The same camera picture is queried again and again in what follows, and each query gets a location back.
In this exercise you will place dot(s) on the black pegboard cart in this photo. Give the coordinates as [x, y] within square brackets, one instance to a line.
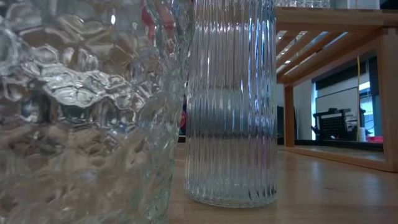
[334, 126]

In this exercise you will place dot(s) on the black aluminium table frame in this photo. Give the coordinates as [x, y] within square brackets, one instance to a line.
[335, 144]

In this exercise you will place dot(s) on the wooden slatted shelf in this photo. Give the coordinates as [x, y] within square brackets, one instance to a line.
[342, 18]

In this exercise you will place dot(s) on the white board panel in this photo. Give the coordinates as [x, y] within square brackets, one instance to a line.
[337, 99]

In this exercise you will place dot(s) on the black object with red mark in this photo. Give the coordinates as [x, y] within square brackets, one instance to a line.
[183, 119]

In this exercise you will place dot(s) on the white roll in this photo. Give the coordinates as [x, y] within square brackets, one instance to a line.
[362, 134]

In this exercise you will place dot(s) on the clear square glass vase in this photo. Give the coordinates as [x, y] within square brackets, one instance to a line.
[301, 3]

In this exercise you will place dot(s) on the glass window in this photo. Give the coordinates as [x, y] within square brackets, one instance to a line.
[371, 118]

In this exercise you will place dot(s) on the red box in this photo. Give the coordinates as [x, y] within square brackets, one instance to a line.
[374, 139]

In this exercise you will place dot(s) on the clear ribbed cylinder vase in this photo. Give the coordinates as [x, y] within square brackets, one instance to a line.
[230, 124]

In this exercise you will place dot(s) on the black upright panel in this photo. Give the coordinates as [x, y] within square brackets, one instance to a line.
[280, 124]

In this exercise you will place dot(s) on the clear hammered glass vase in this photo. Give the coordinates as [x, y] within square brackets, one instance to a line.
[77, 109]

